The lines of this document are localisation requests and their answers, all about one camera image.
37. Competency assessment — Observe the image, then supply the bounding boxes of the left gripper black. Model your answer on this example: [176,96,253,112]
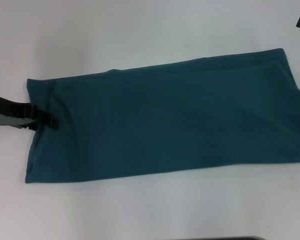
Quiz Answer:
[0,92,60,131]

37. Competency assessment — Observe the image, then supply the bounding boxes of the teal T-shirt with FREE print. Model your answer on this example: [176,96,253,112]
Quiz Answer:
[24,47,300,186]

